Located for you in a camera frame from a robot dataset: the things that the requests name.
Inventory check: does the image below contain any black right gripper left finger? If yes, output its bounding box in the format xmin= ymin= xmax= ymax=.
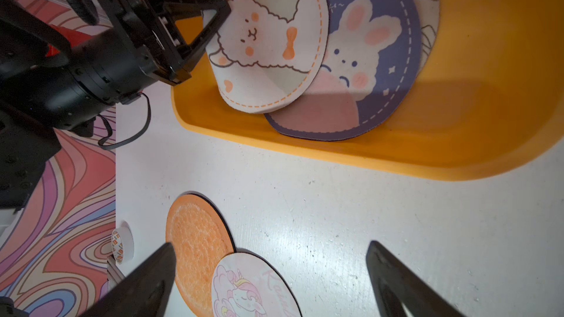
xmin=82 ymin=242 xmax=176 ymax=317

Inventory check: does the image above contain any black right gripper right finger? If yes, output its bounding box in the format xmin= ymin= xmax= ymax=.
xmin=366 ymin=241 xmax=464 ymax=317

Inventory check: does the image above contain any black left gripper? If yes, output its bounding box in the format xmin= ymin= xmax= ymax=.
xmin=1 ymin=0 xmax=231 ymax=130

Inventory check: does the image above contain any orange waffle pattern coaster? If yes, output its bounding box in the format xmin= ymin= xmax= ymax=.
xmin=165 ymin=193 xmax=235 ymax=316

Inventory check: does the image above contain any pink unicorn coaster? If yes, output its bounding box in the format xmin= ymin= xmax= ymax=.
xmin=211 ymin=252 xmax=302 ymax=317

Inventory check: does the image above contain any beige cat coaster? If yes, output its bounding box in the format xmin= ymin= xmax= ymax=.
xmin=206 ymin=0 xmax=329 ymax=114

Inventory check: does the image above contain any purple space bunny coaster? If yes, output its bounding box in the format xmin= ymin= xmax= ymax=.
xmin=265 ymin=0 xmax=422 ymax=142

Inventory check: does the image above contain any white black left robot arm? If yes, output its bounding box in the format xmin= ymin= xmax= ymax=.
xmin=1 ymin=0 xmax=231 ymax=210

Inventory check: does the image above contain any yellow plastic storage box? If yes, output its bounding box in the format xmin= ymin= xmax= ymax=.
xmin=171 ymin=0 xmax=563 ymax=181

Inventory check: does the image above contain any clear tape roll on table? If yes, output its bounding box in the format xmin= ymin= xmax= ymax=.
xmin=111 ymin=222 xmax=135 ymax=264

